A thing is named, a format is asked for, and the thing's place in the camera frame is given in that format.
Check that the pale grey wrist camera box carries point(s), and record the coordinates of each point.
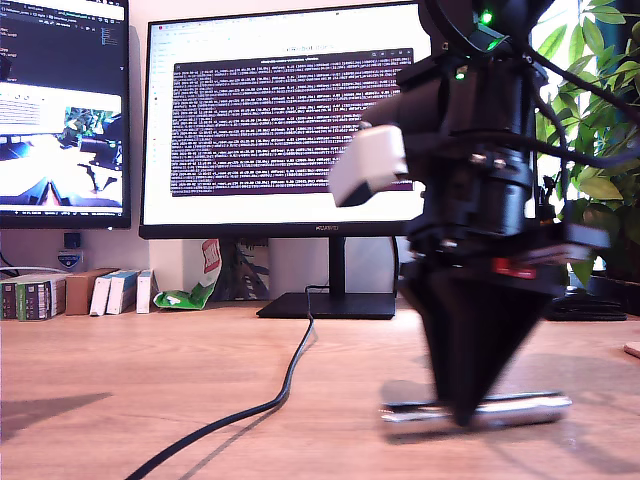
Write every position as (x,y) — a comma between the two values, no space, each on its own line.
(370,160)

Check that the black Huawei computer monitor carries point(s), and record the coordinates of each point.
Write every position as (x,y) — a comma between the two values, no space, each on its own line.
(250,125)

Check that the dark green small box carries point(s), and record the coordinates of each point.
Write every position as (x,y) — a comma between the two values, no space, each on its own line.
(7,300)

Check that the metallic silver laser pointer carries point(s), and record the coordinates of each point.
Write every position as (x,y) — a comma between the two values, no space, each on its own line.
(525,410)

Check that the square cork coaster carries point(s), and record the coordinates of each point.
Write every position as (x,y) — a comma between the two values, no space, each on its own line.
(634,350)

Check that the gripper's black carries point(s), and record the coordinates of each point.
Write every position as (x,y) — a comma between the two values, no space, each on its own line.
(480,210)

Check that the blue shield badge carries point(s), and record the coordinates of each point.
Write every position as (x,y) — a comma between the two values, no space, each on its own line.
(70,260)

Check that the green crumpled snack bag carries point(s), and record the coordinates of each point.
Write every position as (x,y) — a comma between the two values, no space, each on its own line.
(180,300)

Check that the green labelled box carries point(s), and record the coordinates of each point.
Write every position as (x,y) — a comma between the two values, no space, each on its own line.
(32,300)

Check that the black leather wallet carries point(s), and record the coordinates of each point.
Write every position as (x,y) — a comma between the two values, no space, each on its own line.
(590,310)

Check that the small black wall cube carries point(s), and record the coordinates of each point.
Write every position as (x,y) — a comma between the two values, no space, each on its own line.
(72,240)

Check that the white blue-edged box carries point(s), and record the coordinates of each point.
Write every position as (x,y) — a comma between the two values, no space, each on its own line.
(100,297)
(120,295)
(144,292)

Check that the dark printed box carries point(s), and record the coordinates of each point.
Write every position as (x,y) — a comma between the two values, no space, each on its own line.
(250,275)

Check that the black monitor with dark screen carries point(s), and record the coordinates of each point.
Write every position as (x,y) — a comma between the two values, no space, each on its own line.
(60,50)

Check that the green leafy houseplant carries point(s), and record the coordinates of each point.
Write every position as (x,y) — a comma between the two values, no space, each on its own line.
(600,190)

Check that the black rectangular plant pot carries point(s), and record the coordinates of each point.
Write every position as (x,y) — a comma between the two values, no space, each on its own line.
(630,295)

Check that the brown cardboard box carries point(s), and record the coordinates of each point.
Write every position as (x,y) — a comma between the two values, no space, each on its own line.
(80,295)

